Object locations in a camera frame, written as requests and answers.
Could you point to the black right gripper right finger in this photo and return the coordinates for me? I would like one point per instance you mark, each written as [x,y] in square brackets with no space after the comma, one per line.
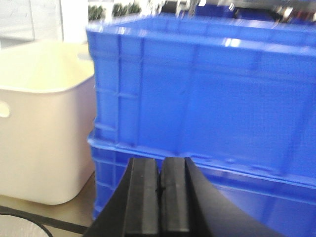
[191,206]

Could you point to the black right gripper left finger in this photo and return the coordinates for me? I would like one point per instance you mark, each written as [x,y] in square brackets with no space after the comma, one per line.
[133,209]

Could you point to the cream plate black rim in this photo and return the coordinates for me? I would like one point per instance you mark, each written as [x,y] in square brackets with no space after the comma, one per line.
[16,226]

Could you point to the lower blue plastic crate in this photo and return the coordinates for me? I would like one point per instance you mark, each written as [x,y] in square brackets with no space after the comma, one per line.
[285,202]

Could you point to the blue plastic crate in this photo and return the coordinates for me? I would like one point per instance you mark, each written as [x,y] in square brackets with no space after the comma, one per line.
[238,96]
[285,202]

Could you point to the cream plastic storage bin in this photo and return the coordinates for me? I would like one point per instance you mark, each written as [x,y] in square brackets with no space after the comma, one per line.
[47,110]

